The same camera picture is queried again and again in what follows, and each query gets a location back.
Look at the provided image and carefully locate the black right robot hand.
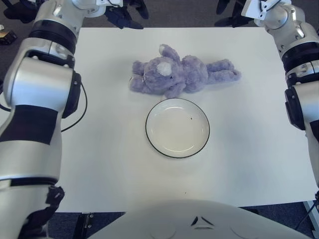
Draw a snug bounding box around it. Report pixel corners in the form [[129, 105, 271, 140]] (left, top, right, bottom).
[[214, 0, 255, 28]]

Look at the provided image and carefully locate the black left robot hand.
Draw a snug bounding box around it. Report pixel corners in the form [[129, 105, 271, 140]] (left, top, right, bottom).
[[104, 0, 149, 30]]

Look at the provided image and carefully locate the purple plush bunny doll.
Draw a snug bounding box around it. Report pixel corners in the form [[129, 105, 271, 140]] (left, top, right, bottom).
[[128, 44, 242, 99]]

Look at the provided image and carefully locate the white plate with black rim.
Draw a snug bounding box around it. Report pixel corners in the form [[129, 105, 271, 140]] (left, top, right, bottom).
[[145, 98, 210, 159]]

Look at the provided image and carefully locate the yellow black box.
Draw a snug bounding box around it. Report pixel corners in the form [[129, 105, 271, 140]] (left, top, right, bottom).
[[0, 24, 17, 46]]

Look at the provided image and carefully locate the white table leg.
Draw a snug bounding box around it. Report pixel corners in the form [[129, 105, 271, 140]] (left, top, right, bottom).
[[303, 200, 319, 232]]

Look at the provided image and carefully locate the silver robot torso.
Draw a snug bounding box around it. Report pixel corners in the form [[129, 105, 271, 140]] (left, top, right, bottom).
[[87, 199, 312, 239]]

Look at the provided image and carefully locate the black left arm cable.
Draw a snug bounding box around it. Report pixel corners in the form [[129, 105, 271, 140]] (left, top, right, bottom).
[[0, 81, 88, 132]]

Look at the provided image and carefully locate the black table bracket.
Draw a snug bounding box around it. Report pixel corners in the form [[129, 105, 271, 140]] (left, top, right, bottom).
[[74, 212, 95, 239]]

